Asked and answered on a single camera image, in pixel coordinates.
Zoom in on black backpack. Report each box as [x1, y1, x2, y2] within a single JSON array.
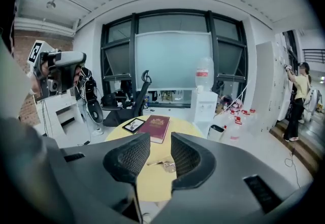
[[101, 92, 120, 108]]

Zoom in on black cable with adapter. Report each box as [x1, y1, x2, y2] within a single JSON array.
[[283, 146, 302, 188]]

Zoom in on black high-back office chair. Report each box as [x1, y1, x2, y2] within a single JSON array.
[[101, 70, 152, 127]]

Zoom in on white trash bin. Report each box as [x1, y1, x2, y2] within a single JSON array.
[[208, 124, 226, 143]]

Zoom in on black railing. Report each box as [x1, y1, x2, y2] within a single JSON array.
[[302, 48, 325, 64]]

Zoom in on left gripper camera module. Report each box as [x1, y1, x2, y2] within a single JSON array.
[[47, 78, 61, 92]]

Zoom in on white water dispenser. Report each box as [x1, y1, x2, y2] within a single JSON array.
[[190, 85, 219, 130]]

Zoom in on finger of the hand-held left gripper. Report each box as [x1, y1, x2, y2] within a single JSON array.
[[54, 51, 87, 91]]

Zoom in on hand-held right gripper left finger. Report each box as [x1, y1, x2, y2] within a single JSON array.
[[59, 132, 151, 224]]

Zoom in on black window frame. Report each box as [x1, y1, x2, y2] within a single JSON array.
[[100, 10, 249, 108]]

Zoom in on wooden steps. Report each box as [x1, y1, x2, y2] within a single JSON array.
[[270, 118, 321, 177]]

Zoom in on clear jug with red cap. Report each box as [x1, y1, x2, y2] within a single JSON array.
[[248, 108, 259, 130], [240, 109, 251, 130], [226, 115, 242, 143]]

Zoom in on red hardcover book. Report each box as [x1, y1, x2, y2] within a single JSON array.
[[137, 115, 170, 144]]

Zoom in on frosted glass board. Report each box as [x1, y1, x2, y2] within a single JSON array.
[[134, 30, 212, 91]]

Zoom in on person's left forearm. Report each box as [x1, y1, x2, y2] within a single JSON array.
[[28, 73, 43, 95]]

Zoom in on clear dispenser bottle red label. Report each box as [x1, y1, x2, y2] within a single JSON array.
[[194, 56, 215, 91]]

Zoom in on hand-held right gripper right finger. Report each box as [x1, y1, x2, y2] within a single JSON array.
[[152, 132, 314, 224]]

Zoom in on black picture frame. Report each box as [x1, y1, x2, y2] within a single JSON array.
[[122, 117, 146, 134]]

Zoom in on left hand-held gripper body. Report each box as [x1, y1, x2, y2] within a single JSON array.
[[27, 39, 62, 99]]

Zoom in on person's left hand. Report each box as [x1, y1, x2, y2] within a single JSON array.
[[40, 58, 56, 78]]

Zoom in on silver metal machine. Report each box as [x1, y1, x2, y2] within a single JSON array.
[[303, 85, 322, 122]]

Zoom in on black oval plastic shell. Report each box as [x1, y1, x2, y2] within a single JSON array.
[[85, 98, 104, 125]]

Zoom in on white drawer cabinet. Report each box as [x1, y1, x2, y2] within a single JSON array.
[[35, 89, 86, 138]]

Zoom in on white lockers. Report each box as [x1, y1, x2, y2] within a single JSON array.
[[254, 40, 290, 129]]

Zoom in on round wooden side table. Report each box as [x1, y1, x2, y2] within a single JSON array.
[[105, 115, 206, 203]]

